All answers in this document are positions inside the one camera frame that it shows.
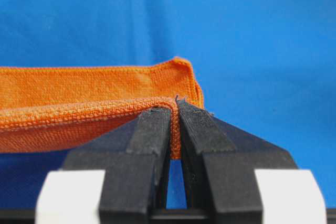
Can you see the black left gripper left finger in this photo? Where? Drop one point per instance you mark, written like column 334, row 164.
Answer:
column 135, row 157

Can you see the orange towel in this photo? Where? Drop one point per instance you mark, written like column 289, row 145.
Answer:
column 48, row 109

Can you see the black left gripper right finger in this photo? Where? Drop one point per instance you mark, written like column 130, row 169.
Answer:
column 218, row 162

